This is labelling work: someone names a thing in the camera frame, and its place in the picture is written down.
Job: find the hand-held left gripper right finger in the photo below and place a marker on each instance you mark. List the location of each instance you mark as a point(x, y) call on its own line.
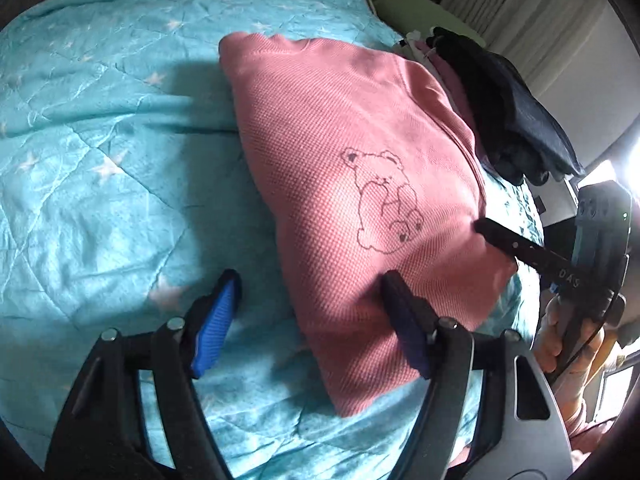
point(410, 330)

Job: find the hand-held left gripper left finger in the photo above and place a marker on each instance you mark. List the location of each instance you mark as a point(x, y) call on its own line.
point(215, 325)

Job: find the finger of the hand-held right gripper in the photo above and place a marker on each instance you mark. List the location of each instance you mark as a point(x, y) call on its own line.
point(510, 242)

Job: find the pink bear print garment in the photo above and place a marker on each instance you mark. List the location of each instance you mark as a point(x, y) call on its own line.
point(320, 160)

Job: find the person's right forearm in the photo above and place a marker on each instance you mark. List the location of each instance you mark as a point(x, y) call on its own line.
point(585, 420)

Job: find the person's right hand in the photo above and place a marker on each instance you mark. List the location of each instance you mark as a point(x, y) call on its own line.
point(550, 340)

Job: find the dark navy folded garment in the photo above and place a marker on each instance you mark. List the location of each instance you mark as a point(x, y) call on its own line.
point(520, 110)

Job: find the turquoise star print blanket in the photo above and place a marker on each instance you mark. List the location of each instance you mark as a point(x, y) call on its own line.
point(100, 210)

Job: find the mauve folded garment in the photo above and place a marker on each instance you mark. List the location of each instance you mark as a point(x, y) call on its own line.
point(450, 85)

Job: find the white folded garment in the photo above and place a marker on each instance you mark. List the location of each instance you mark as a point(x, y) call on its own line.
point(415, 45)

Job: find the pale pleated curtain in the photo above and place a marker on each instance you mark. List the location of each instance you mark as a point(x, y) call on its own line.
point(525, 10)

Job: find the green pillow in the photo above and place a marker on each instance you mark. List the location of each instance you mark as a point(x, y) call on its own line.
point(405, 7)

